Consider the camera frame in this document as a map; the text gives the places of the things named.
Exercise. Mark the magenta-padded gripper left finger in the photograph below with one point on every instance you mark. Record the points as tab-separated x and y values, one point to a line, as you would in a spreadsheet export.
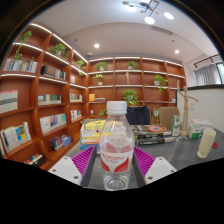
66	168

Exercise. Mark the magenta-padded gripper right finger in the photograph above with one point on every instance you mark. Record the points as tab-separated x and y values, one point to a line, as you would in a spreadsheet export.
158	168

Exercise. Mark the clear plastic water bottle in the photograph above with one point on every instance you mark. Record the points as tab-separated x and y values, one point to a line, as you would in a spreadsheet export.
116	150

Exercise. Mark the stack of colourful books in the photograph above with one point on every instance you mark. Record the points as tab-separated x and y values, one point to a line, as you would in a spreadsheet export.
90	133

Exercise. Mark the tall green white carton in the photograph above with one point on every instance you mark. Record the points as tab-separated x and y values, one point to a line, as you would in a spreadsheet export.
175	126

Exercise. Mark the small green white box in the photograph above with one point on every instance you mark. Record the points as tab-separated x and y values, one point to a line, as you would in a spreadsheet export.
194	131

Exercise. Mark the tan upholstered chair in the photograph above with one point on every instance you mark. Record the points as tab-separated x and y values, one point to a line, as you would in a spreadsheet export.
167	116

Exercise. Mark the cream printed mug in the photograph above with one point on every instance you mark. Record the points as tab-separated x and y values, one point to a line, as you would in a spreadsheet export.
206	144

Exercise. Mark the dark navy chair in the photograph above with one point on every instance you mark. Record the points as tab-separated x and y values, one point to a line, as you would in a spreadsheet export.
138	115

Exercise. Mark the flat round red coaster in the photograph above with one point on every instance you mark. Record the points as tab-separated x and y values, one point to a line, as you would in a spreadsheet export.
215	145

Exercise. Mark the wooden artist mannequin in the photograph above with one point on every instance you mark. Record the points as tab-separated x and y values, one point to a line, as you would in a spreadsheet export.
185	106

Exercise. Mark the brown wooden shelf unit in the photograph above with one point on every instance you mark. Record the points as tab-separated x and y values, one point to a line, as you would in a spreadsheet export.
40	86

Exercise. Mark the grey window curtain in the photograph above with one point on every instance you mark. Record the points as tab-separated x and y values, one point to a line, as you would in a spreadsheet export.
206	75

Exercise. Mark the window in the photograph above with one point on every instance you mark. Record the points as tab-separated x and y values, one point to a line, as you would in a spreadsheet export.
221	72

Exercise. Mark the recessed ceiling spotlight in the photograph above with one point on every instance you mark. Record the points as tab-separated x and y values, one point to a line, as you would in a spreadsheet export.
96	45
176	51

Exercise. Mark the ceiling air vent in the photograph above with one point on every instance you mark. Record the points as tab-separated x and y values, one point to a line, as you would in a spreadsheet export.
161	30

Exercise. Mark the branched ceiling lamp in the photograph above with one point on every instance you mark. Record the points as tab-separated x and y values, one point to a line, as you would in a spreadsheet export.
150	13

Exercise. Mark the white wall socket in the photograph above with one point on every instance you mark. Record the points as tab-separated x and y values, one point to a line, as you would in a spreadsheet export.
192	106

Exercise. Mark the black ceiling track rail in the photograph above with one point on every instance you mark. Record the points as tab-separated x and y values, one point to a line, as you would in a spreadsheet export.
206	60

